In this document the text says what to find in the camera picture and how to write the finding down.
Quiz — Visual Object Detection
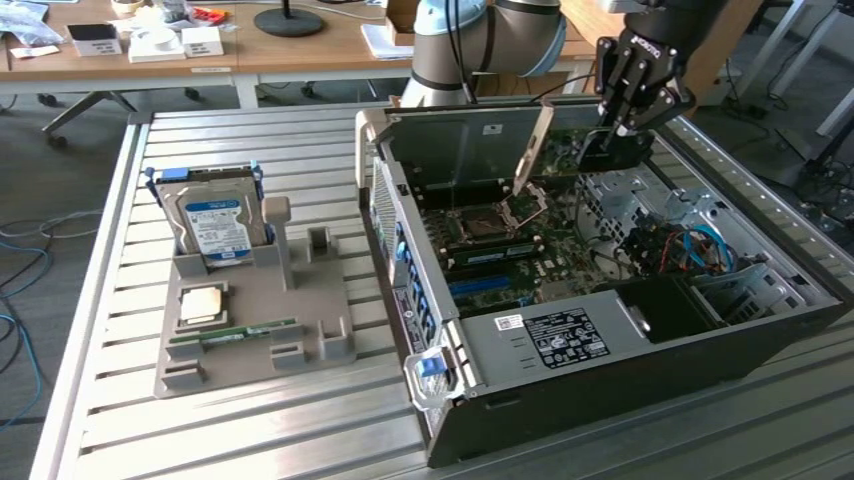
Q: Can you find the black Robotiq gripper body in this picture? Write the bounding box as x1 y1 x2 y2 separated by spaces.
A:
609 0 761 126

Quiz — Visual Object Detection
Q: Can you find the graphics card with metal bracket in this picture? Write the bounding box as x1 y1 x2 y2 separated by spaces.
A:
509 97 655 195

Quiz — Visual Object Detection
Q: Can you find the wooden cabinet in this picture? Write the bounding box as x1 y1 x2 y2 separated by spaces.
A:
558 0 765 116

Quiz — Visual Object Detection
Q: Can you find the silver perforated drive cage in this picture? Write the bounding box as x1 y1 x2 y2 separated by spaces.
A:
572 167 735 281

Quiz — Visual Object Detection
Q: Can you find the metal socket cover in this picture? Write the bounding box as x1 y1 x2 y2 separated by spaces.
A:
497 182 552 226

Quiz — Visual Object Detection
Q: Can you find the brown cardboard box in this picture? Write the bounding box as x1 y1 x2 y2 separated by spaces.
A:
384 0 421 34

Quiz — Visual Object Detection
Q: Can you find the stack of white papers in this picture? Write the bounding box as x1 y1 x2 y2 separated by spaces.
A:
358 22 416 61

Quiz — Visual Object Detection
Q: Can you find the green motherboard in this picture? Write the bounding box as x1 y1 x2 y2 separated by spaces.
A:
418 189 641 321

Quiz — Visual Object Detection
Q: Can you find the CPU socket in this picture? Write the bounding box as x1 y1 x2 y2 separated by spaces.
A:
445 204 514 244

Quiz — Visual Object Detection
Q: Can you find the silver disk bay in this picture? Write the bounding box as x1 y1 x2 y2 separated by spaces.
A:
689 262 808 326

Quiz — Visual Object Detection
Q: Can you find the blue expansion slot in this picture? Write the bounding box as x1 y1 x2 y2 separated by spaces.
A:
446 276 516 302

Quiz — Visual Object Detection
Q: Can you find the black round lamp base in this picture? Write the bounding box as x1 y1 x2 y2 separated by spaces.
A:
252 0 326 39

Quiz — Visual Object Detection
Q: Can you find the grey power supply with label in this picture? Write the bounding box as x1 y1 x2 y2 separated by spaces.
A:
457 292 652 389

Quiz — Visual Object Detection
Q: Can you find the orange plastic item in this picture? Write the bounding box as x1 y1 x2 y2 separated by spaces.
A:
190 5 232 26

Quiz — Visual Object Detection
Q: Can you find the small white box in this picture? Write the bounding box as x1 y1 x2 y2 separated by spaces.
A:
180 25 224 59

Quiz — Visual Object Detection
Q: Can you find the black open PC case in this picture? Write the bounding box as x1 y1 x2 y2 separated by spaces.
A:
352 89 854 469

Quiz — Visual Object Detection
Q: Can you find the blue plastic case latch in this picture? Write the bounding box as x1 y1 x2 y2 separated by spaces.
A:
413 351 446 382

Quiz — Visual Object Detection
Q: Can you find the hard disk with blue carrier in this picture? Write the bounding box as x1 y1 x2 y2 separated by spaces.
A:
142 160 266 269

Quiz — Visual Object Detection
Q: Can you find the white box with tape roll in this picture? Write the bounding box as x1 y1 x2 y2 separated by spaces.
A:
125 25 188 64

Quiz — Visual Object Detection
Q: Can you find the grey plastic parts rack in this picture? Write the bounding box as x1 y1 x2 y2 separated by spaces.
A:
152 195 360 400

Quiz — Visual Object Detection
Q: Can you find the white box with black top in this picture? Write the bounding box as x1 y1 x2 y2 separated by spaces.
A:
63 23 125 58

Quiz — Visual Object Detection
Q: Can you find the CPU chip with metal lid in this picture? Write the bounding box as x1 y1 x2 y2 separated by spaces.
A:
178 287 225 324

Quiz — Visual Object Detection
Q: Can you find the white paper card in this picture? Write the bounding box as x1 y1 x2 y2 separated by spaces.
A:
6 44 61 60

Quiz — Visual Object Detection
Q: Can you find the clear plastic bag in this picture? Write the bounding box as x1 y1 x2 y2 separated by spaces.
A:
0 0 65 47

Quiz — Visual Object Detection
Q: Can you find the black cable over case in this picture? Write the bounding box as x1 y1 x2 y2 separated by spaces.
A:
525 74 599 104

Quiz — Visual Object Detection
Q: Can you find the white metal desk frame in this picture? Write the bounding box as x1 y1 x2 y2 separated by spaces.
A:
732 0 854 139

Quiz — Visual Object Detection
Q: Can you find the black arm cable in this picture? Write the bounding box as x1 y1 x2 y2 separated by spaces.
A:
444 0 478 105

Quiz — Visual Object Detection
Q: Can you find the blue wire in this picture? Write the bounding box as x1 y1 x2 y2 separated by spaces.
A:
679 225 739 274

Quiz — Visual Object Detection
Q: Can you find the red wire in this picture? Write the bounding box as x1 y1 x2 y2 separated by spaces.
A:
656 229 688 274

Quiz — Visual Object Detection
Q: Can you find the wooden desk white frame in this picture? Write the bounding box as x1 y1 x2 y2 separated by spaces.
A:
0 0 241 149
236 0 605 109

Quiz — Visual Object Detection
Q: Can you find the grey floor cable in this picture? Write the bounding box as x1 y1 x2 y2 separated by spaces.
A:
0 209 101 241

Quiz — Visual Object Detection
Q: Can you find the blue floor cable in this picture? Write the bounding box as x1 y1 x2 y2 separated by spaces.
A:
0 244 51 431

